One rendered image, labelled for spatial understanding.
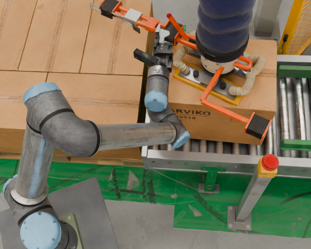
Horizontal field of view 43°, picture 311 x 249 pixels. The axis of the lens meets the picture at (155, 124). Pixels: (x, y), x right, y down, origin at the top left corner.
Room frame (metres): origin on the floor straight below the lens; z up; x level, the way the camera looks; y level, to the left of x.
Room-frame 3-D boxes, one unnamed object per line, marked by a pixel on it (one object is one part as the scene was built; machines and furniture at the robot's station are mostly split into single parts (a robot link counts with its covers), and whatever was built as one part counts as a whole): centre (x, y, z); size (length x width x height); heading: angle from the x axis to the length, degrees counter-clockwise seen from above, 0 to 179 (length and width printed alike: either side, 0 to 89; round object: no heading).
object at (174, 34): (1.19, -0.14, 1.08); 0.10 x 0.08 x 0.06; 141
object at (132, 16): (1.32, 0.02, 1.07); 0.07 x 0.07 x 0.04; 51
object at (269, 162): (0.50, -0.44, 1.02); 0.07 x 0.07 x 0.04
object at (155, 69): (0.88, -0.05, 1.21); 0.09 x 0.05 x 0.10; 77
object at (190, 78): (0.96, -0.28, 0.97); 0.34 x 0.10 x 0.05; 51
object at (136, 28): (1.33, 0.12, 1.08); 0.31 x 0.03 x 0.05; 51
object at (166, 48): (0.96, -0.07, 1.21); 0.12 x 0.09 x 0.08; 167
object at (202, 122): (1.03, -0.32, 0.75); 0.60 x 0.40 x 0.40; 74
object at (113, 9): (1.41, 0.13, 1.08); 0.08 x 0.07 x 0.05; 51
